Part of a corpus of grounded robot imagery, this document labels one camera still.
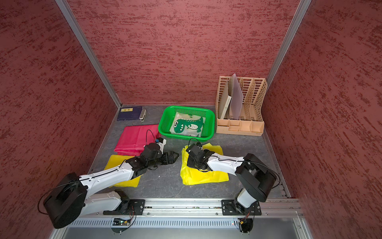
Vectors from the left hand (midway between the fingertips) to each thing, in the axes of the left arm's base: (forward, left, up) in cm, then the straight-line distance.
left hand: (173, 158), depth 84 cm
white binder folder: (+40, -33, +8) cm, 52 cm away
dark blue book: (+40, +40, -6) cm, 57 cm away
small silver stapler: (+36, +27, -3) cm, 46 cm away
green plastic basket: (+33, +8, 0) cm, 34 cm away
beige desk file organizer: (+43, -53, +15) cm, 70 cm away
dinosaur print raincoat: (+26, -8, -1) cm, 27 cm away
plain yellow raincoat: (+2, +38, -9) cm, 39 cm away
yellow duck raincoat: (-8, -10, -5) cm, 14 cm away
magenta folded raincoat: (+15, +28, -3) cm, 32 cm away
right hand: (-2, -10, -6) cm, 12 cm away
